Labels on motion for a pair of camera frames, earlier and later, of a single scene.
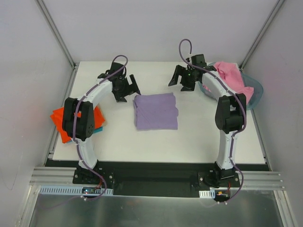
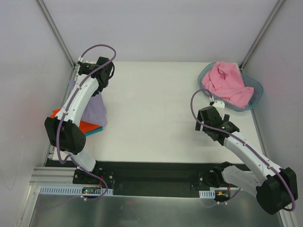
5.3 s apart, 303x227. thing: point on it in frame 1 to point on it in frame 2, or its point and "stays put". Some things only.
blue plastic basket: [250, 81] stays put
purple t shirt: [155, 111] to [93, 110]
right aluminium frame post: [261, 34] stays put
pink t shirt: [231, 73] stays put
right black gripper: [183, 77] to [226, 118]
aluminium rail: [249, 179] stays put
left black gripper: [126, 89] to [97, 92]
